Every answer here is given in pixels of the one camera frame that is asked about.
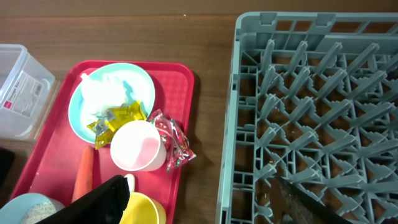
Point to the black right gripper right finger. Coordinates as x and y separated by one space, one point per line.
290 205

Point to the white tissue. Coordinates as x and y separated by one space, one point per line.
99 95

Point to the red candy wrapper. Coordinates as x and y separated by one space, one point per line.
174 139

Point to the clear plastic storage bin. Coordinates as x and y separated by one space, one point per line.
25 86

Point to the cream plastic spoon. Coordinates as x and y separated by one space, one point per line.
131 181

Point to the yellow snack wrapper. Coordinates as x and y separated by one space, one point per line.
105 128

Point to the red plastic tray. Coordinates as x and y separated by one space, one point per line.
51 168

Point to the white rice pile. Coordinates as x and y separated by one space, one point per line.
38 213

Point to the pink plastic cup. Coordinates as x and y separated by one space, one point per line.
137 146

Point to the yellow plastic cup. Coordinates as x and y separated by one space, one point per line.
141 209

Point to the light blue plate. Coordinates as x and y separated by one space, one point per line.
137 85

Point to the orange carrot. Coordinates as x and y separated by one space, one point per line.
84 177

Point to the light blue bowl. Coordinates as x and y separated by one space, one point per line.
14 211

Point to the grey dishwasher rack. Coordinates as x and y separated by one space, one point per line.
312 98

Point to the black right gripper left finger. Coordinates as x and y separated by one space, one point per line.
103 205

